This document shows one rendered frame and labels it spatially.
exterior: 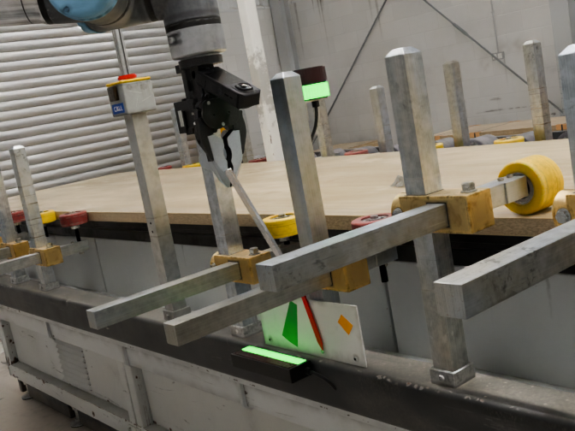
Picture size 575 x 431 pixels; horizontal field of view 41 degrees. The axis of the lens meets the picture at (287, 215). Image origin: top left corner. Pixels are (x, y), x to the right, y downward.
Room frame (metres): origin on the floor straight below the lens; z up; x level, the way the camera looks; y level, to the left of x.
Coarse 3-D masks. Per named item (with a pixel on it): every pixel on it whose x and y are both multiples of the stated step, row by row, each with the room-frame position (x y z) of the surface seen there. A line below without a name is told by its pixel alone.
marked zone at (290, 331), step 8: (296, 304) 1.24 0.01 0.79; (288, 312) 1.26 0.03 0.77; (296, 312) 1.24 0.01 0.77; (288, 320) 1.26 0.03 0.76; (296, 320) 1.25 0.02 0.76; (288, 328) 1.27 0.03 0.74; (296, 328) 1.25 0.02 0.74; (288, 336) 1.27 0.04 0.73; (296, 336) 1.25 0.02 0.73; (296, 344) 1.26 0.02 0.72
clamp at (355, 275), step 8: (352, 264) 1.14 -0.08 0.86; (360, 264) 1.15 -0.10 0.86; (336, 272) 1.15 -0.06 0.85; (344, 272) 1.14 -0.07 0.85; (352, 272) 1.14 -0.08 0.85; (360, 272) 1.15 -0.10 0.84; (368, 272) 1.16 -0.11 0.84; (336, 280) 1.15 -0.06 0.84; (344, 280) 1.14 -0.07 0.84; (352, 280) 1.14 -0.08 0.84; (360, 280) 1.15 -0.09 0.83; (368, 280) 1.16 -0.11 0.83; (328, 288) 1.17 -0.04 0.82; (336, 288) 1.15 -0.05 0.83; (344, 288) 1.14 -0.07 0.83; (352, 288) 1.14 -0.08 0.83
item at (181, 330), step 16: (384, 256) 1.23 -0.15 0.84; (256, 288) 1.11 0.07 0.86; (288, 288) 1.11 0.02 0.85; (304, 288) 1.13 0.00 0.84; (320, 288) 1.15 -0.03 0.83; (224, 304) 1.05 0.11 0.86; (240, 304) 1.06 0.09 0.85; (256, 304) 1.07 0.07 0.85; (272, 304) 1.09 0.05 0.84; (176, 320) 1.01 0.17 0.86; (192, 320) 1.01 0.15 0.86; (208, 320) 1.02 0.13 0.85; (224, 320) 1.04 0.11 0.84; (240, 320) 1.05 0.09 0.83; (176, 336) 0.99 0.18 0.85; (192, 336) 1.00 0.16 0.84
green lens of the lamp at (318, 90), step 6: (318, 84) 1.22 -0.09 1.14; (324, 84) 1.23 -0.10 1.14; (306, 90) 1.22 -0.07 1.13; (312, 90) 1.22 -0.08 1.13; (318, 90) 1.22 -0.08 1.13; (324, 90) 1.23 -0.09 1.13; (306, 96) 1.22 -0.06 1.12; (312, 96) 1.22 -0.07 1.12; (318, 96) 1.22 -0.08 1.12; (324, 96) 1.23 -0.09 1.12
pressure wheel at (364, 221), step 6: (366, 216) 1.28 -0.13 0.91; (372, 216) 1.25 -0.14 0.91; (378, 216) 1.27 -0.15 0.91; (384, 216) 1.26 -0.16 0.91; (390, 216) 1.23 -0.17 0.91; (354, 222) 1.24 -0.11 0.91; (360, 222) 1.23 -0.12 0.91; (366, 222) 1.22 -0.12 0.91; (372, 222) 1.21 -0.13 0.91; (354, 228) 1.24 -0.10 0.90; (384, 264) 1.25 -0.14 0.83; (384, 270) 1.25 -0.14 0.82; (384, 276) 1.25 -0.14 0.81
